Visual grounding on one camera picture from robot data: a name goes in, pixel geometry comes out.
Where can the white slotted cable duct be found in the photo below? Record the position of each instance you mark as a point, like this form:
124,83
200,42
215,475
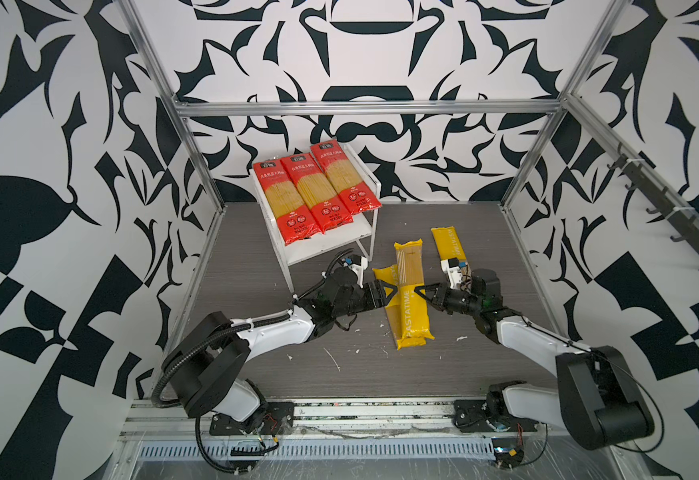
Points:
328,449

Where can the aluminium cage frame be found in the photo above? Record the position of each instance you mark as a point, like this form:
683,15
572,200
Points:
489,116

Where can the red spaghetti bag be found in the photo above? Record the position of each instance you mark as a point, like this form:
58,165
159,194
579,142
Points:
292,215
344,177
317,192

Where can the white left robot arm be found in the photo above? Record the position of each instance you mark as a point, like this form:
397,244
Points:
202,374

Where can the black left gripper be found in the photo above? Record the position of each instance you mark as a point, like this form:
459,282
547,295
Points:
367,295

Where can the white two-tier shelf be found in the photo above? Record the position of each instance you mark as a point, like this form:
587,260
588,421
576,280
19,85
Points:
361,232

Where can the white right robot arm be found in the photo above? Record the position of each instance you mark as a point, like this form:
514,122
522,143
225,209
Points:
597,400

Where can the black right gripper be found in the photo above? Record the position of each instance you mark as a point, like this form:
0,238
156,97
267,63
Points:
440,295

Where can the yellow Pastatime spaghetti bag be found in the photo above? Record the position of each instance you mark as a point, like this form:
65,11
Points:
406,312

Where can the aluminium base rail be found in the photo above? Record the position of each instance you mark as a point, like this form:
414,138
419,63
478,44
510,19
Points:
339,418

